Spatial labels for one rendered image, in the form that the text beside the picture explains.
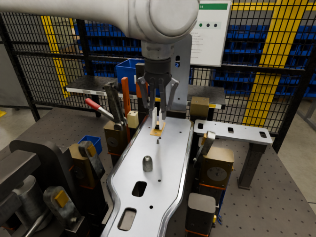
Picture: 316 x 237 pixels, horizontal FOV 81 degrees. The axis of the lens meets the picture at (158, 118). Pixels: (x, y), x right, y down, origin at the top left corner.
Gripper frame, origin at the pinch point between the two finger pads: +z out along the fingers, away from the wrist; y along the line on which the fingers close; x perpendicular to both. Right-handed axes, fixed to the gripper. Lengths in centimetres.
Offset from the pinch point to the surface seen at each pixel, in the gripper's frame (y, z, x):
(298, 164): 121, 111, 122
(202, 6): 8, -32, 54
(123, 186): -4.4, 10.5, -21.1
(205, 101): 15.2, 4.7, 26.5
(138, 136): -8.3, 10.6, 1.8
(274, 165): 56, 41, 33
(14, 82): -235, 57, 131
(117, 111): -13.9, -1.9, -1.7
